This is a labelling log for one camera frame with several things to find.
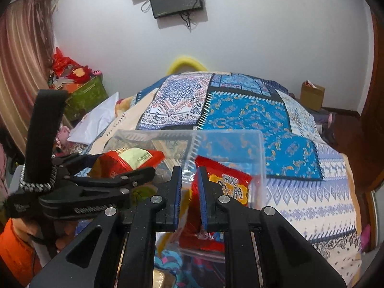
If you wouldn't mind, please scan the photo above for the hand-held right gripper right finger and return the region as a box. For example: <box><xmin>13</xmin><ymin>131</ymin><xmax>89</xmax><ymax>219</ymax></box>
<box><xmin>196</xmin><ymin>166</ymin><xmax>356</xmax><ymax>288</ymax></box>

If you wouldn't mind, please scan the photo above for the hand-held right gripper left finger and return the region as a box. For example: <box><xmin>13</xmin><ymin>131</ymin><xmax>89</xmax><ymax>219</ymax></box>
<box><xmin>28</xmin><ymin>165</ymin><xmax>183</xmax><ymax>288</ymax></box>

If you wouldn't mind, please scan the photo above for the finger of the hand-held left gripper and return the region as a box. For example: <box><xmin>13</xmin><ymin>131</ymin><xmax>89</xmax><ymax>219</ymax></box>
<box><xmin>60</xmin><ymin>167</ymin><xmax>156</xmax><ymax>201</ymax></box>
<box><xmin>53</xmin><ymin>153</ymin><xmax>102</xmax><ymax>176</ymax></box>

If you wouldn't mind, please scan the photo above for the red orange snack packet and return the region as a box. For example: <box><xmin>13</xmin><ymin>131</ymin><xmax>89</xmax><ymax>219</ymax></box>
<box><xmin>90</xmin><ymin>148</ymin><xmax>165</xmax><ymax>180</ymax></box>

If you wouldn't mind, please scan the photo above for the large red snack packet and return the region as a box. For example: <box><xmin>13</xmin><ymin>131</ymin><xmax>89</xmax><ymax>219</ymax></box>
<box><xmin>178</xmin><ymin>155</ymin><xmax>254</xmax><ymax>252</ymax></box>

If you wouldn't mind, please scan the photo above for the clear plastic storage container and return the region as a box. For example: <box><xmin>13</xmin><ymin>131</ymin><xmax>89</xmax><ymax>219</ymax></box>
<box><xmin>102</xmin><ymin>129</ymin><xmax>267</xmax><ymax>258</ymax></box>

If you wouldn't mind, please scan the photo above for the pink plush toy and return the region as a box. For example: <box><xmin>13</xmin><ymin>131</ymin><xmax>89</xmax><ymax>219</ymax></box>
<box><xmin>55</xmin><ymin>126</ymin><xmax>72</xmax><ymax>150</ymax></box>

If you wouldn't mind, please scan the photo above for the white plastic bag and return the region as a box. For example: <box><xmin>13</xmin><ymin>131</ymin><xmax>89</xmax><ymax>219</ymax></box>
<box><xmin>67</xmin><ymin>91</ymin><xmax>120</xmax><ymax>144</ymax></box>

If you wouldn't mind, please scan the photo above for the yellow white snack packet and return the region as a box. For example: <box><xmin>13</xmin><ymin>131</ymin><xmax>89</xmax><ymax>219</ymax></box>
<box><xmin>156</xmin><ymin>232</ymin><xmax>180</xmax><ymax>251</ymax></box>

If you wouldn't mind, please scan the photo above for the green storage box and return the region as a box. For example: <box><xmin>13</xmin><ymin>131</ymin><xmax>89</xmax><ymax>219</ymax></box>
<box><xmin>64</xmin><ymin>76</ymin><xmax>109</xmax><ymax>120</ymax></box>

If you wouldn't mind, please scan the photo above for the striped brown curtain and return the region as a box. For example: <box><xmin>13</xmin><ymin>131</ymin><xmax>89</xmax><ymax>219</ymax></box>
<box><xmin>0</xmin><ymin>0</ymin><xmax>56</xmax><ymax>156</ymax></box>

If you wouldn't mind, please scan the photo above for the red plastic bag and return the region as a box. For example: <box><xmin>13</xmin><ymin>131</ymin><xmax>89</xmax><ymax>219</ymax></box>
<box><xmin>52</xmin><ymin>47</ymin><xmax>75</xmax><ymax>76</ymax></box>

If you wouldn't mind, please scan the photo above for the cracker packet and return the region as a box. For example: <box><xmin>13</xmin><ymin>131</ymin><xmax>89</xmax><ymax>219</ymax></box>
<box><xmin>153</xmin><ymin>268</ymin><xmax>176</xmax><ymax>288</ymax></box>

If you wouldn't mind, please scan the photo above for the blue patchwork blanket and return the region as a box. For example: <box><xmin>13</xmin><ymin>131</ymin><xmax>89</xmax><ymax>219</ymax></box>
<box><xmin>69</xmin><ymin>71</ymin><xmax>363</xmax><ymax>288</ymax></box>

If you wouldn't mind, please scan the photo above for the yellow foam arch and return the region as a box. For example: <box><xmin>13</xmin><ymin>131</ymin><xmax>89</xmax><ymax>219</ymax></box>
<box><xmin>166</xmin><ymin>54</ymin><xmax>207</xmax><ymax>75</ymax></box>

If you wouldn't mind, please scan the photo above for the cardboard box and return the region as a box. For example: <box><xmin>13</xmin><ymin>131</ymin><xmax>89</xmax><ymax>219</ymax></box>
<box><xmin>300</xmin><ymin>80</ymin><xmax>326</xmax><ymax>112</ymax></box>

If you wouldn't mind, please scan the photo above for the brown wooden door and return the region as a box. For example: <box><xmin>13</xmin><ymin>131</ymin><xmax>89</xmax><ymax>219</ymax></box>
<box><xmin>358</xmin><ymin>12</ymin><xmax>384</xmax><ymax>192</ymax></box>

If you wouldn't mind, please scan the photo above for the black cable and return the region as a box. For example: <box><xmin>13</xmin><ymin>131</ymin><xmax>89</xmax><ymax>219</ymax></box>
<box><xmin>180</xmin><ymin>7</ymin><xmax>202</xmax><ymax>32</ymax></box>

